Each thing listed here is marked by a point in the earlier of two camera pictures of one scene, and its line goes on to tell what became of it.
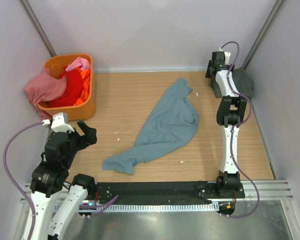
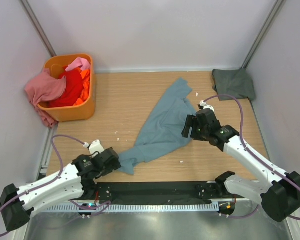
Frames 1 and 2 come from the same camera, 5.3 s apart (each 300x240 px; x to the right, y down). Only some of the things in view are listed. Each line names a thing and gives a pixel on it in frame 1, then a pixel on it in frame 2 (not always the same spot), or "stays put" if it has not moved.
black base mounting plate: x=190 y=191 stays put
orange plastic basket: x=84 y=110 stays put
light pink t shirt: x=78 y=62 stays put
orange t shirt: x=85 y=95 stays put
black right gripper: x=207 y=75 to x=192 y=121
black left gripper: x=89 y=137 to x=114 y=166
